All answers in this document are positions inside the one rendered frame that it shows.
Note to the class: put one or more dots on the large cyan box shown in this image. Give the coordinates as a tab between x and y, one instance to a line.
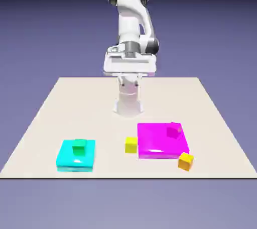
76	155

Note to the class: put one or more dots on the small green cube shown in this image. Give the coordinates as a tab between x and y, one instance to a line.
79	147

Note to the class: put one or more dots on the large magenta box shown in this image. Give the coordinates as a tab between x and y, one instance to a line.
158	142

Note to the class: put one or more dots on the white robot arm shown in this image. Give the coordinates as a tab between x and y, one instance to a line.
128	8

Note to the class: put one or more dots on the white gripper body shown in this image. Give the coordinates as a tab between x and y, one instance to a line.
129	66

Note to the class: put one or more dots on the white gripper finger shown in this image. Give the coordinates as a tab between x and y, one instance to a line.
120	80
138	80

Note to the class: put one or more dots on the small yellow cube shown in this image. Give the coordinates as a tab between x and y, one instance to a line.
131	144

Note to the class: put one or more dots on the small magenta cube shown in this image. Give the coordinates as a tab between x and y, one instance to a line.
173	131

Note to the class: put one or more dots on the small orange cube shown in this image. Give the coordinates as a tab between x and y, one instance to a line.
185	161

